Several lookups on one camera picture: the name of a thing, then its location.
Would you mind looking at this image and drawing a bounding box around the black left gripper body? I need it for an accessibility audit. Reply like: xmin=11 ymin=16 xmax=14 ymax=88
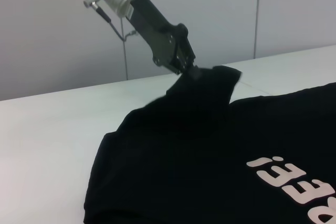
xmin=125 ymin=0 xmax=188 ymax=67

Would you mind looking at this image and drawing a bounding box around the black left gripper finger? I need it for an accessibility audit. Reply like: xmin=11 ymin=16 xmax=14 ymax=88
xmin=167 ymin=36 xmax=196 ymax=74
xmin=187 ymin=64 xmax=203 ymax=80

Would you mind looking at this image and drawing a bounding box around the black shirt with FREE print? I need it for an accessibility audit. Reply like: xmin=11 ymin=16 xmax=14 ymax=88
xmin=83 ymin=65 xmax=336 ymax=224

